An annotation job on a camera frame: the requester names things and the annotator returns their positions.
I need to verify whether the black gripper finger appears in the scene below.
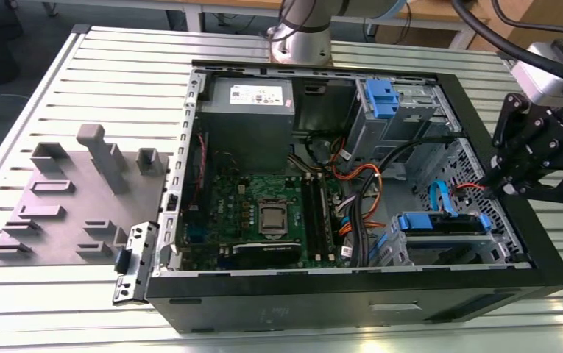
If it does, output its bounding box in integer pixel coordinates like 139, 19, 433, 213
481, 93, 547, 187
485, 139, 563, 204

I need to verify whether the red wire with black plug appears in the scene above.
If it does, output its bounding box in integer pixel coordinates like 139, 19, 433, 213
450, 182, 489, 195

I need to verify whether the metal disk bay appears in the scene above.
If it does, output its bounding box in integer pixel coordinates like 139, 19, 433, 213
388, 211, 528, 268

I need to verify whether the metal optical drive cage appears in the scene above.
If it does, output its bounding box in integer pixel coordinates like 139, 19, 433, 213
349, 76, 461, 163

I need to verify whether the blue drive latch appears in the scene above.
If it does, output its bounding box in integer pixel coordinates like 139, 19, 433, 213
366, 79, 401, 121

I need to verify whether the brown wooden cabinet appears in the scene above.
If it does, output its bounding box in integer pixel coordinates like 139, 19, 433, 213
467, 0, 563, 60

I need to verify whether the wooden desk with white legs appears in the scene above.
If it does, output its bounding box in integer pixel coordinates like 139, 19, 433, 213
162, 0, 491, 51

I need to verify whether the black RAM stick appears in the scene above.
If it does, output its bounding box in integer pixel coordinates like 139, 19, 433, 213
313, 173, 336, 258

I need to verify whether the silver CPU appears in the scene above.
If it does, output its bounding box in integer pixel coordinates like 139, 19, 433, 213
259, 207, 287, 231

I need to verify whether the grey power supply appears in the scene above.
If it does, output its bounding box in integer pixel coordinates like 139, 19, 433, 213
197, 76, 295, 176

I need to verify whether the green motherboard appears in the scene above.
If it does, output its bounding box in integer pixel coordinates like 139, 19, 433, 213
176, 172, 356, 269

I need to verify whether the black graphics card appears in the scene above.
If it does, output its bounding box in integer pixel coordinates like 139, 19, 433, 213
217, 240, 305, 269

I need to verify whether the black PC case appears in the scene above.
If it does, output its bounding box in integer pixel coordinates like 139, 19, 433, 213
143, 58, 563, 334

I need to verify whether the grey parts rack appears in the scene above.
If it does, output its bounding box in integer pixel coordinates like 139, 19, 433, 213
0, 124, 172, 268

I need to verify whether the blue data wire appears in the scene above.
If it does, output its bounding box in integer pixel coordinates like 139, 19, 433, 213
428, 179, 460, 218

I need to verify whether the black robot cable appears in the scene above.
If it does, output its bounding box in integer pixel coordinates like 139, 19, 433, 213
450, 0, 563, 80

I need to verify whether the orange wire bundle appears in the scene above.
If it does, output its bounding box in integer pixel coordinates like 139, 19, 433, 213
332, 163, 386, 236

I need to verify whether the thick black cable bundle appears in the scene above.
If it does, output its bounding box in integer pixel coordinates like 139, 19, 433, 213
349, 135, 464, 268

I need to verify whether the yellow black wire bundle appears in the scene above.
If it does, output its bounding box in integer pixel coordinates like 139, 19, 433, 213
286, 152, 323, 176

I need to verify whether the metal card retainer bracket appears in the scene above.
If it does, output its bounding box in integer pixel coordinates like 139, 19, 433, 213
112, 220, 160, 306

